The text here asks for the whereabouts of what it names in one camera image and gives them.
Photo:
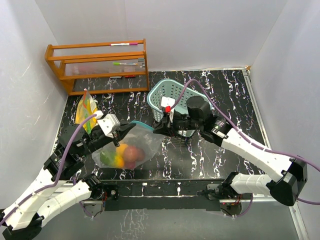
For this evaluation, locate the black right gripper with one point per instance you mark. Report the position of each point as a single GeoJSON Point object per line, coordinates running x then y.
{"type": "Point", "coordinates": [165, 129]}

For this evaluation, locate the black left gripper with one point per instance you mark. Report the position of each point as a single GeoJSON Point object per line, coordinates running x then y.
{"type": "Point", "coordinates": [124, 128]}

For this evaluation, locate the small yellow orange fruit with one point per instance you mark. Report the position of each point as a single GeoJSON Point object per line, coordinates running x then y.
{"type": "Point", "coordinates": [120, 149]}

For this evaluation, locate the clear bag blue zipper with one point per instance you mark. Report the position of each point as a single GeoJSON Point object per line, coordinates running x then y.
{"type": "Point", "coordinates": [140, 136]}

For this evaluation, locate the brown passion fruit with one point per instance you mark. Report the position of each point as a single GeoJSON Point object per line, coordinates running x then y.
{"type": "Point", "coordinates": [133, 153]}

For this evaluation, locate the orange green mango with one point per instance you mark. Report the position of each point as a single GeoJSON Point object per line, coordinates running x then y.
{"type": "Point", "coordinates": [112, 159]}

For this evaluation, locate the clear bag orange zipper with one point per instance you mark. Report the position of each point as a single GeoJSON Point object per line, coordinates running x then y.
{"type": "Point", "coordinates": [86, 110]}

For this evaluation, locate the yellow banana bunch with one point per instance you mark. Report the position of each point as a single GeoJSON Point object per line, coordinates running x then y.
{"type": "Point", "coordinates": [85, 115]}

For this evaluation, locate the pink dragon fruit piece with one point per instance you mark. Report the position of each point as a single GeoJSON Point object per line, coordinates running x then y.
{"type": "Point", "coordinates": [130, 164]}

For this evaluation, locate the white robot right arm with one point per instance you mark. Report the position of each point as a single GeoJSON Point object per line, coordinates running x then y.
{"type": "Point", "coordinates": [284, 177]}

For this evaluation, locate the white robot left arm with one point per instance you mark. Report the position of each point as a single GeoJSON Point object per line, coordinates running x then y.
{"type": "Point", "coordinates": [25, 218]}

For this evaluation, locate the light green plastic basket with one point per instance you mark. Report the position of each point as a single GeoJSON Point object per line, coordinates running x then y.
{"type": "Point", "coordinates": [180, 111]}

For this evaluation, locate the orange wooden shelf rack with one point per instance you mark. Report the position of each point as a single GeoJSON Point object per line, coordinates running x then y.
{"type": "Point", "coordinates": [72, 62]}

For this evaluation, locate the green pen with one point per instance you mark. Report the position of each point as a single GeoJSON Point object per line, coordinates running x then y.
{"type": "Point", "coordinates": [124, 64]}

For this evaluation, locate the small grey box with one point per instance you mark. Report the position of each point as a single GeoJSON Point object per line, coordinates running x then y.
{"type": "Point", "coordinates": [141, 62]}

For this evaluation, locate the pink white pen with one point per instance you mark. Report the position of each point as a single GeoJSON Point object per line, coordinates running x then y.
{"type": "Point", "coordinates": [124, 44]}

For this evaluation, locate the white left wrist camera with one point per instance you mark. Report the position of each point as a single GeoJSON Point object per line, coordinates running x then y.
{"type": "Point", "coordinates": [108, 122]}

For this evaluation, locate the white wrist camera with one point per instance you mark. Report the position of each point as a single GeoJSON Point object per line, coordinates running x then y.
{"type": "Point", "coordinates": [166, 105]}
{"type": "Point", "coordinates": [108, 122]}

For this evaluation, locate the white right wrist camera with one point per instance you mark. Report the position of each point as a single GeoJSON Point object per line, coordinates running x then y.
{"type": "Point", "coordinates": [166, 105]}

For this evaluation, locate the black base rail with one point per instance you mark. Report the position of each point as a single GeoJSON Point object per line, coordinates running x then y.
{"type": "Point", "coordinates": [172, 194]}

